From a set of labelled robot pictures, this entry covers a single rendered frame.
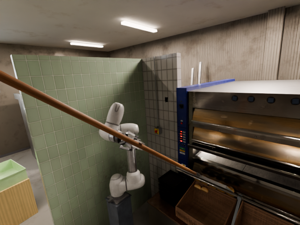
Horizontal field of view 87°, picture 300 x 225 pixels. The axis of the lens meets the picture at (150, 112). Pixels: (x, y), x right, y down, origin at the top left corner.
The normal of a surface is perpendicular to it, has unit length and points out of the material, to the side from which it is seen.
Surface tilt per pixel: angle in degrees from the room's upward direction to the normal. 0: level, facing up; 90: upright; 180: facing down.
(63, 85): 90
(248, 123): 70
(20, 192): 90
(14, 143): 90
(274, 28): 90
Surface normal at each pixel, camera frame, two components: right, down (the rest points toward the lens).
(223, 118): -0.68, -0.14
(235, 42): -0.64, 0.22
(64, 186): 0.72, 0.11
